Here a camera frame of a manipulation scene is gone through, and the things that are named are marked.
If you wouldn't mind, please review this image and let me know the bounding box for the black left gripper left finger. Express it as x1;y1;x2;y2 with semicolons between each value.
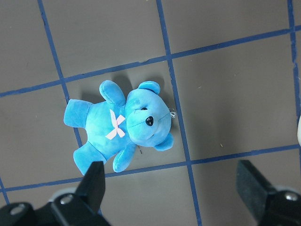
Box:
0;161;110;226

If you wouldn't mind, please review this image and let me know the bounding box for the blue teddy bear plush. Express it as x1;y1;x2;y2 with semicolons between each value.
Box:
63;80;174;175

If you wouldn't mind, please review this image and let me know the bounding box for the white trash can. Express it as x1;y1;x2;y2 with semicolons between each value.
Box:
297;116;301;146

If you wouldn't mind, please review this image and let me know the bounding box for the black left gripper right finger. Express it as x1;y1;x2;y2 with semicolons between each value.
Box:
236;160;301;226

